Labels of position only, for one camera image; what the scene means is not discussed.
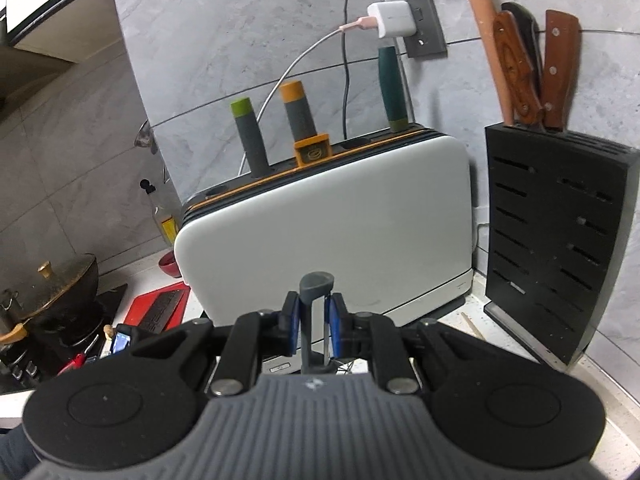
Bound black cooktop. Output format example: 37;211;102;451
0;284;128;396

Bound brown-handled cleaver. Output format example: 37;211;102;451
542;9;581;128

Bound striped wooden-handled knife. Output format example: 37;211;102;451
492;10;546;133

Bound black ribbed plate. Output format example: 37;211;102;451
134;287;187;332

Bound thin white cord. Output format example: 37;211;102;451
474;222;493;257

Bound red scissors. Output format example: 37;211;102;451
57;352;90;376

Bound black-handled knife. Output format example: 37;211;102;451
501;2;543;86

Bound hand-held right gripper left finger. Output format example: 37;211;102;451
127;292;302;396

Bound red cutting board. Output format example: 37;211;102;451
122;281;192;332

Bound black wok with lid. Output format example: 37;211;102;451
0;254;98;343

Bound wooden rolling pin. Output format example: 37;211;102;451
455;0;516;126

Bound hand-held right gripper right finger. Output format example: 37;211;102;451
324;292;493;396

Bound red bowl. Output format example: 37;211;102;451
159;252;183;279

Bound small orange sharpener block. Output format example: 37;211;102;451
293;132;332;167

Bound range hood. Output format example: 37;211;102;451
0;0;118;63

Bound metal wall fixture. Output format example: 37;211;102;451
135;120;158;153

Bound grey knife handle green cap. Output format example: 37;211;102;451
230;98;270;178

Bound teal knife handle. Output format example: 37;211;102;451
377;46;412;133

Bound grey knife handle orange cap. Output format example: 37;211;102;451
279;81;317;142

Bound wooden chopstick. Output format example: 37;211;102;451
461;312;483;341

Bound white charging cable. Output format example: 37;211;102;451
239;16;373;176

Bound glass oil bottle yellow label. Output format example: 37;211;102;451
141;179;180;247

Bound grey wall socket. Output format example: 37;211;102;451
404;0;448;58

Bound black knife block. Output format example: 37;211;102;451
484;122;640;368

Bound white knife sterilizer box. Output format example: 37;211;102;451
174;124;474;375

